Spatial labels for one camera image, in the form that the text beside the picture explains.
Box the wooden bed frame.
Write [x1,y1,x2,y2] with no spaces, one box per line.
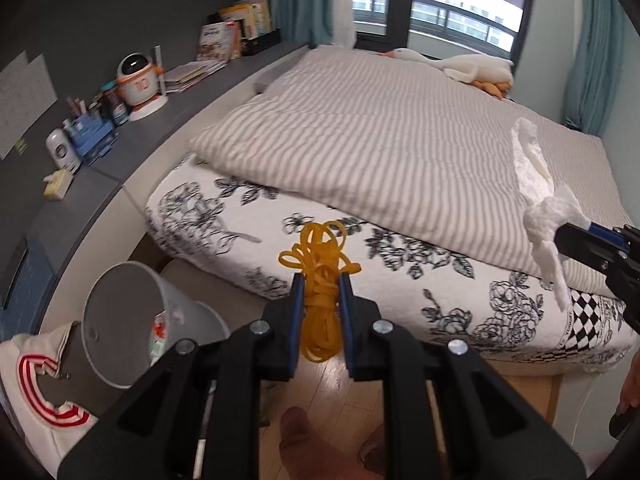
[135,232,564,424]

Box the leaning picture book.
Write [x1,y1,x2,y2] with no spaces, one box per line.
[195,22,241,64]

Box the stack of thin booklets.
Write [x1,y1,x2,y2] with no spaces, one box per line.
[162,59,229,95]

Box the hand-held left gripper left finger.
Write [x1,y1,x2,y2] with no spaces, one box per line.
[57,274,307,480]

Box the person's right foot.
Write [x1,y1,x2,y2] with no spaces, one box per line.
[358,433,387,472]

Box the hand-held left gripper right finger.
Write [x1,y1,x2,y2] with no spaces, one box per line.
[339,272,586,480]

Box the white paper on wall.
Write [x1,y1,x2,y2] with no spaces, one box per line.
[0,50,59,161]

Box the grey bedside shelf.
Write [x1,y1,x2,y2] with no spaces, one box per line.
[0,35,312,322]

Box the person's left foot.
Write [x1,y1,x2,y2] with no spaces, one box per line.
[277,406,321,454]

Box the yellow rubber bands bundle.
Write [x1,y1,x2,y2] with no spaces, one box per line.
[278,220,362,364]

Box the blue desk organizer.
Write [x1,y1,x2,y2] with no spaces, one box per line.
[62,109,119,166]

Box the white plastic bottle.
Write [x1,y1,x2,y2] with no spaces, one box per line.
[45,128,80,175]

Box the grey trash bin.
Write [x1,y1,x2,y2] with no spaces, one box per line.
[81,260,231,391]

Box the white goose plush toy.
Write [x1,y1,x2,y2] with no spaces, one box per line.
[384,47,516,99]

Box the dark jar with blue lid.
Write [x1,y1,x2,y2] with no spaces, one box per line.
[101,82,130,127]

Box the white tissue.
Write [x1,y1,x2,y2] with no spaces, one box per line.
[510,117,591,314]

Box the white orange robot toy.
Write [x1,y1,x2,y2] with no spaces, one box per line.
[115,45,169,122]

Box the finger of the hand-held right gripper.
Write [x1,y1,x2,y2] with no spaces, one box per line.
[555,222,640,334]
[587,224,640,266]

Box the white garment with red stripes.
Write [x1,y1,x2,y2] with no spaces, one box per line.
[0,321,99,479]

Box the row of upright books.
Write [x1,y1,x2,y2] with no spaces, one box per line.
[217,0,275,41]

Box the grey striped duvet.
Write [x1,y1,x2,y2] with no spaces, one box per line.
[187,45,629,294]

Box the dark framed window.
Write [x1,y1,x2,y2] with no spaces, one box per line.
[352,0,532,62]

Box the black book box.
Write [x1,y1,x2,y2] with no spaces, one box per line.
[239,29,282,57]

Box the person's right hand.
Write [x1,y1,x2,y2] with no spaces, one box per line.
[619,355,640,413]

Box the floral white bed sheet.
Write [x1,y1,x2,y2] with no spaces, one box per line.
[144,152,640,377]

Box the white sheer curtain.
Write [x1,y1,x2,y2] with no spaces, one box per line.
[332,0,358,50]

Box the teal curtain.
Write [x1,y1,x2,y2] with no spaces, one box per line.
[242,0,337,50]
[562,0,632,139]

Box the grey pillow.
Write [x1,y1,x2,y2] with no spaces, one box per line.
[254,44,322,94]

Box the person's foot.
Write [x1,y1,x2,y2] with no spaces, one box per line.
[358,433,387,472]
[277,406,321,454]

